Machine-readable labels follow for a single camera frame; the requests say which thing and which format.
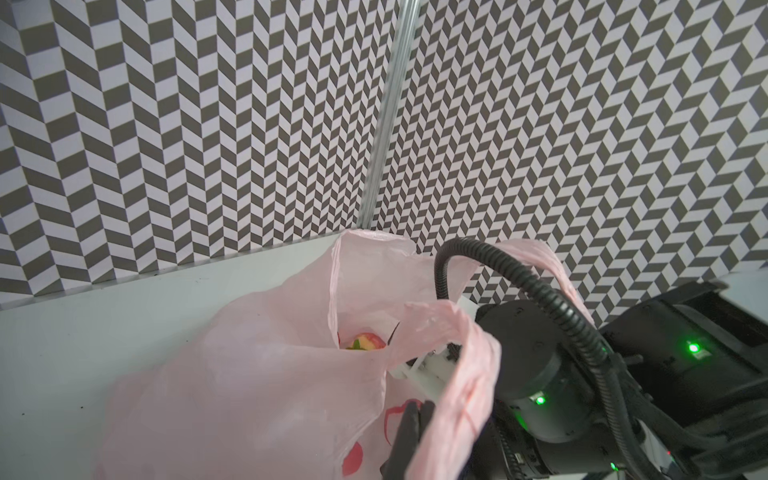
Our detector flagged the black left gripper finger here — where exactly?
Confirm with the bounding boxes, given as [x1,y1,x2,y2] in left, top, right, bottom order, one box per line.
[380,400,435,480]

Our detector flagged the pink plastic bag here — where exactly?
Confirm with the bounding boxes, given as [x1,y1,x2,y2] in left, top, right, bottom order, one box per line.
[95,229,595,480]

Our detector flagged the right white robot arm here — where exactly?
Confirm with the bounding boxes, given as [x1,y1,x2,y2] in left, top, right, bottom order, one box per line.
[434,238,767,479]

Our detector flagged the fake fruits in bag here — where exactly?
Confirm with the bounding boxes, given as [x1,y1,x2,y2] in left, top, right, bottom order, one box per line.
[346,332,387,351]

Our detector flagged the aluminium corner post right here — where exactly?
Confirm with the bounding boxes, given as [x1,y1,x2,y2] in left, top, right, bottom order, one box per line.
[356,0,421,229]

